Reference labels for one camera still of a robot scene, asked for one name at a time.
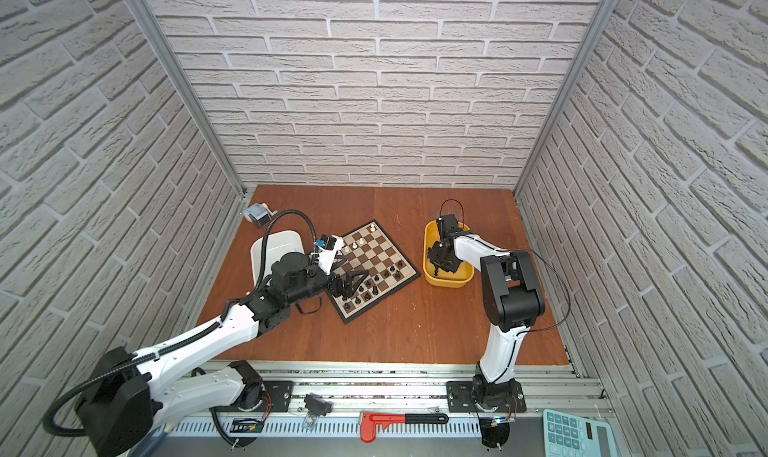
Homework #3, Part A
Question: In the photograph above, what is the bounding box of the red black clamp tool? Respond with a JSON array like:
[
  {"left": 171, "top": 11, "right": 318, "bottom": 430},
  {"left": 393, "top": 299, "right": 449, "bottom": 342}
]
[{"left": 359, "top": 412, "right": 449, "bottom": 444}]

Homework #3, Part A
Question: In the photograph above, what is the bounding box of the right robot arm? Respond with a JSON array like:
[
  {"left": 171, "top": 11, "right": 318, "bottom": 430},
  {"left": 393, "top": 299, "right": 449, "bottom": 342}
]
[{"left": 423, "top": 214, "right": 546, "bottom": 413}]

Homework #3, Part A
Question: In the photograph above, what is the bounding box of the folding chess board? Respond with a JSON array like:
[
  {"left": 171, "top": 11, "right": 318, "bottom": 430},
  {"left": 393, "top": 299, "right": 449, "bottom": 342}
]
[{"left": 331, "top": 220, "right": 421, "bottom": 324}]

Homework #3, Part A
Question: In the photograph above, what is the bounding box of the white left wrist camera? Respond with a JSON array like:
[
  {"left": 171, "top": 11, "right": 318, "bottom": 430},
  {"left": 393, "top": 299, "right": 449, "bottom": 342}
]
[{"left": 314, "top": 234, "right": 344, "bottom": 275}]

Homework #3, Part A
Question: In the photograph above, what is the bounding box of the teal calculator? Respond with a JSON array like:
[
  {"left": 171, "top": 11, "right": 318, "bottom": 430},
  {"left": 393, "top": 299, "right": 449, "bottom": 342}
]
[{"left": 542, "top": 409, "right": 619, "bottom": 457}]

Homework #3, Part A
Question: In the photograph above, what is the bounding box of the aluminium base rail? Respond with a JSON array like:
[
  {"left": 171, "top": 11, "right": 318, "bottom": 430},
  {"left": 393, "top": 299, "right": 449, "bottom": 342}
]
[{"left": 137, "top": 360, "right": 613, "bottom": 440}]

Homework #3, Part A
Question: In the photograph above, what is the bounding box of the small black bracket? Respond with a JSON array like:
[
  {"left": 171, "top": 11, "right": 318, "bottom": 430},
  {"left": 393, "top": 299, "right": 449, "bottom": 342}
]
[{"left": 304, "top": 393, "right": 333, "bottom": 430}]

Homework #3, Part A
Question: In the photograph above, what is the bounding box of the yellow plastic bin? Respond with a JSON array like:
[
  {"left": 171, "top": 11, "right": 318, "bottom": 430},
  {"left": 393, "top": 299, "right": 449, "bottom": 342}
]
[{"left": 422, "top": 215, "right": 475, "bottom": 288}]

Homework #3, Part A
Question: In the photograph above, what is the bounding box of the white plastic bin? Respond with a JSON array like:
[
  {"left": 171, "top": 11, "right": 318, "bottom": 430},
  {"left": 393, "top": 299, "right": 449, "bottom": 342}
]
[{"left": 250, "top": 230, "right": 304, "bottom": 284}]

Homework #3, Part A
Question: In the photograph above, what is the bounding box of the grey pencil sharpener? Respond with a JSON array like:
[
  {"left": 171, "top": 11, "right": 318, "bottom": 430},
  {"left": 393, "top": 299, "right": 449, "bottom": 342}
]
[{"left": 243, "top": 203, "right": 277, "bottom": 228}]

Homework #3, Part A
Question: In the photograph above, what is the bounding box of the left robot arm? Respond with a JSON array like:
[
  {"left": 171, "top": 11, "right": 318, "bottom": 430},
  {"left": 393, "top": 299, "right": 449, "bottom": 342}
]
[{"left": 75, "top": 252, "right": 370, "bottom": 456}]

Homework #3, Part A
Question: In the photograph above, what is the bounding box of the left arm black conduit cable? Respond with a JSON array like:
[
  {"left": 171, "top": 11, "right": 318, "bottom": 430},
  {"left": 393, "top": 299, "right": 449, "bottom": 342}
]
[{"left": 41, "top": 209, "right": 317, "bottom": 438}]

